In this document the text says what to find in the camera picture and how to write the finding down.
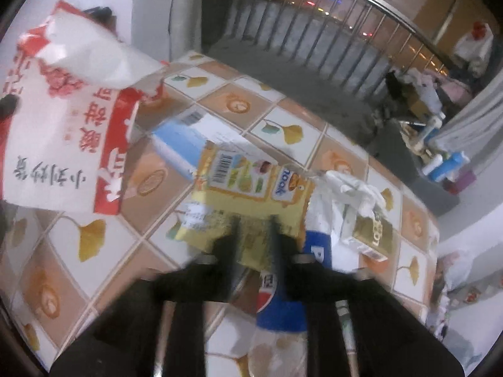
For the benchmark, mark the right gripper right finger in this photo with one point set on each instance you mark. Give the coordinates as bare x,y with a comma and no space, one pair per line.
390,340

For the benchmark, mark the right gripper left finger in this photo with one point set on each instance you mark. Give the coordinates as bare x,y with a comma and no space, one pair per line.
157,306

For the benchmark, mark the pepsi plastic bottle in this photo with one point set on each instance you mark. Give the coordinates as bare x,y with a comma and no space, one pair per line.
283,290

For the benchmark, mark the gold cigarette box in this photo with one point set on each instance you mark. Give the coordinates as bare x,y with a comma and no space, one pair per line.
372,237

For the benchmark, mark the white tissue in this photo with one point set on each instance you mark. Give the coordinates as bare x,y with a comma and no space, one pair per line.
366,199

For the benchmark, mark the yellow snack wrapper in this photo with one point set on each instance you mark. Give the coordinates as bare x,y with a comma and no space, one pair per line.
230,184

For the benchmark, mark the blue white medicine box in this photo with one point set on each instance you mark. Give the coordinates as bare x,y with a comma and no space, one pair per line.
180,140

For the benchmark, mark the red white snack bag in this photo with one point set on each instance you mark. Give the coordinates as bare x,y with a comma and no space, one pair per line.
78,89

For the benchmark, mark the patterned tablecloth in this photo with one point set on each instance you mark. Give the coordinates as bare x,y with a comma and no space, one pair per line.
62,269

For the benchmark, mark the purple cup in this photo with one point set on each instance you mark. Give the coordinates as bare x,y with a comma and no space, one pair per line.
465,179

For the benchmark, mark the grey side cabinet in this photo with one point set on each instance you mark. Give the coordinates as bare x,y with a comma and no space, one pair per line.
390,149

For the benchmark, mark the blue detergent bottle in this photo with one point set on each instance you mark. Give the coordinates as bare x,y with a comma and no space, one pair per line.
453,163

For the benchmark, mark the white bottle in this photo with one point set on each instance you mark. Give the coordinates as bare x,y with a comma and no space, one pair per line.
435,122

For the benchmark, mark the grey curtain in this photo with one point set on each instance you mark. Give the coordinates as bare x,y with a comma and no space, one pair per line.
476,129

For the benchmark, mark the metal balcony railing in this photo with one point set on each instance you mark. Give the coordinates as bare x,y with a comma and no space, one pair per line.
350,43

